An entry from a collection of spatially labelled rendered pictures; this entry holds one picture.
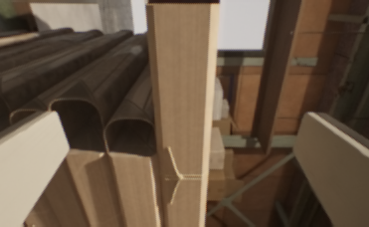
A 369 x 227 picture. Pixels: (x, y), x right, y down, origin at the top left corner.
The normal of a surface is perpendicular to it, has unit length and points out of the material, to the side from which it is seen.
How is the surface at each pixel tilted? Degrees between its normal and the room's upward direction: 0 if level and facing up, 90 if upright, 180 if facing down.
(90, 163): 90
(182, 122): 90
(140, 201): 90
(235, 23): 90
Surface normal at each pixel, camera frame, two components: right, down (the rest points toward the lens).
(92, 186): -0.01, 0.48
